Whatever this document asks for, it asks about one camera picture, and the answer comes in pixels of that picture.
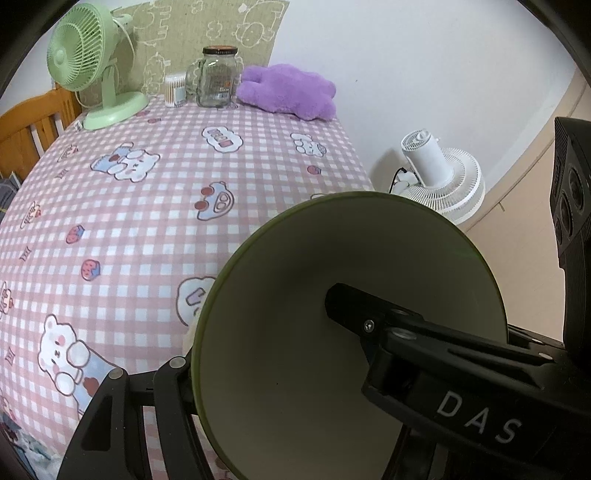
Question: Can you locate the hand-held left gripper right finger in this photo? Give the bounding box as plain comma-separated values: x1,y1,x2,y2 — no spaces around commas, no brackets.
385,425,444,480

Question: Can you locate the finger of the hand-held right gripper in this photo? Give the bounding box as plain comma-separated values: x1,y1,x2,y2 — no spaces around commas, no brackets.
508,323,566,352
324,283,591,480

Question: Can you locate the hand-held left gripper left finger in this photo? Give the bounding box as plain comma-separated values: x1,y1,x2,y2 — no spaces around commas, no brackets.
56,355,218,480

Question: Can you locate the large scalloped floral plate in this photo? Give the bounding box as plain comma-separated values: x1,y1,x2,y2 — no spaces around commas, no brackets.
181,310,206,356

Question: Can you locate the grey-green ceramic bowl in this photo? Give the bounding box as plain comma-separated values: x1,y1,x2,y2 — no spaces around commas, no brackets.
191,191,509,480

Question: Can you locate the beige door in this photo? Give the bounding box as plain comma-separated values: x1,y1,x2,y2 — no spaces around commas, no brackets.
462,69,591,344

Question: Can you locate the white fan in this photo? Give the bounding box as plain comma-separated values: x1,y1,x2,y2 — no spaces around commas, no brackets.
399,129,486,225

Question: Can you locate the pink checked tablecloth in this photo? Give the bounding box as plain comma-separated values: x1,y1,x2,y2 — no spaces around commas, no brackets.
0,95,376,480

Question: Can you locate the grey plaid pillow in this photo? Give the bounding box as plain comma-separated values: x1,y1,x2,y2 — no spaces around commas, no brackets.
0,173,21,217

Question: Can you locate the cotton swab box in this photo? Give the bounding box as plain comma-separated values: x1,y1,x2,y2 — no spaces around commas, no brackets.
165,72,188,108

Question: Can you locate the wooden bed headboard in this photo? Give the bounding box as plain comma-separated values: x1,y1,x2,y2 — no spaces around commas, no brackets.
0,87,83,174

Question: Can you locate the glass jar with dark lid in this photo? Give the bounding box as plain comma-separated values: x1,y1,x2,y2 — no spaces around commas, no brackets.
196,46,244,109

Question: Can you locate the purple plush toy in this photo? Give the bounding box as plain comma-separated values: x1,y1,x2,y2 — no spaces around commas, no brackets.
236,64,338,122

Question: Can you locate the green desk fan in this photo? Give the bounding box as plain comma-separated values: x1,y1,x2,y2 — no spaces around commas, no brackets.
47,4,150,131

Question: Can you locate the green sheep-print board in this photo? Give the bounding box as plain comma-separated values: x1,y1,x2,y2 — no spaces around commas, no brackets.
111,0,291,95

